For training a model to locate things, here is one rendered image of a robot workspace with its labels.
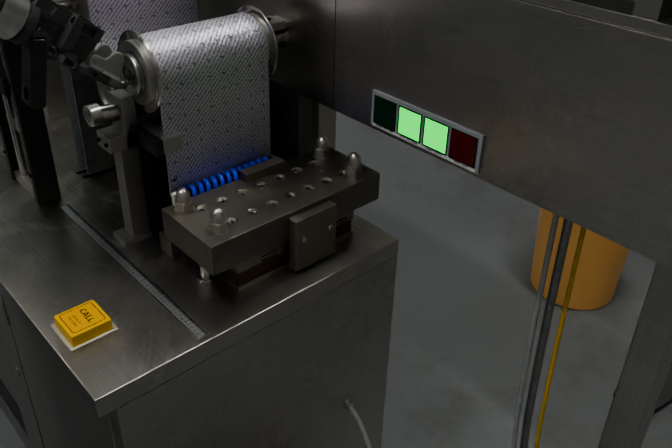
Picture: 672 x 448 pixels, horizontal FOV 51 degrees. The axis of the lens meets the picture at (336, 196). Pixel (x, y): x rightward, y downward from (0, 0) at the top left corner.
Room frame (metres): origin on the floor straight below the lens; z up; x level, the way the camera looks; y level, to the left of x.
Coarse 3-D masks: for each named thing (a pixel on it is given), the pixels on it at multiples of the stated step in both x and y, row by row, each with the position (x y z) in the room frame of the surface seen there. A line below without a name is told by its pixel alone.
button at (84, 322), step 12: (72, 312) 0.91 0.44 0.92; (84, 312) 0.91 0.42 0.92; (96, 312) 0.91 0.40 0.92; (60, 324) 0.88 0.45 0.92; (72, 324) 0.88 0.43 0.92; (84, 324) 0.88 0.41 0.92; (96, 324) 0.88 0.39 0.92; (108, 324) 0.89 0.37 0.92; (72, 336) 0.85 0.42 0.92; (84, 336) 0.86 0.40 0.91; (96, 336) 0.87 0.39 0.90
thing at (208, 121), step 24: (216, 96) 1.21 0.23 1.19; (240, 96) 1.24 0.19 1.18; (264, 96) 1.28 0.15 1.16; (168, 120) 1.13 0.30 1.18; (192, 120) 1.17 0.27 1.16; (216, 120) 1.20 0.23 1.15; (240, 120) 1.24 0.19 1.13; (264, 120) 1.28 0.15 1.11; (192, 144) 1.16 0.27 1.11; (216, 144) 1.20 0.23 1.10; (240, 144) 1.24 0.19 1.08; (264, 144) 1.28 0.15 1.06; (168, 168) 1.13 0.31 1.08; (192, 168) 1.16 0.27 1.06; (216, 168) 1.20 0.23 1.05
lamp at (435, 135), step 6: (426, 120) 1.10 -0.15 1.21; (426, 126) 1.10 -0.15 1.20; (432, 126) 1.09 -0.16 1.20; (438, 126) 1.08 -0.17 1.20; (444, 126) 1.07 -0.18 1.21; (426, 132) 1.10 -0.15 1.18; (432, 132) 1.09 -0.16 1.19; (438, 132) 1.08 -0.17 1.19; (444, 132) 1.07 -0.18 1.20; (426, 138) 1.10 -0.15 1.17; (432, 138) 1.09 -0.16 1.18; (438, 138) 1.08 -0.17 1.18; (444, 138) 1.07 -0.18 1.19; (426, 144) 1.09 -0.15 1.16; (432, 144) 1.09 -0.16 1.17; (438, 144) 1.08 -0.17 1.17; (444, 144) 1.07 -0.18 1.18; (438, 150) 1.07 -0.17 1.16; (444, 150) 1.07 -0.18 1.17
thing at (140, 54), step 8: (264, 32) 1.31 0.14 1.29; (128, 40) 1.17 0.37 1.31; (120, 48) 1.19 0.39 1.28; (128, 48) 1.17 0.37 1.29; (136, 48) 1.15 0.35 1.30; (136, 56) 1.15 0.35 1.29; (144, 56) 1.14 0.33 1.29; (144, 64) 1.13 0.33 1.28; (144, 72) 1.14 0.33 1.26; (152, 72) 1.13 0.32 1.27; (152, 80) 1.13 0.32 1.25; (152, 88) 1.13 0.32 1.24; (136, 96) 1.17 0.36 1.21; (144, 96) 1.14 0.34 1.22; (152, 96) 1.13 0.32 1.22; (144, 104) 1.15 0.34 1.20
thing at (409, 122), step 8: (400, 112) 1.14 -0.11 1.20; (408, 112) 1.13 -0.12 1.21; (400, 120) 1.14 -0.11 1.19; (408, 120) 1.13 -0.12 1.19; (416, 120) 1.11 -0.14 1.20; (400, 128) 1.14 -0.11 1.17; (408, 128) 1.13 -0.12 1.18; (416, 128) 1.11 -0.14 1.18; (408, 136) 1.13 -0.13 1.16; (416, 136) 1.11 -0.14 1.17
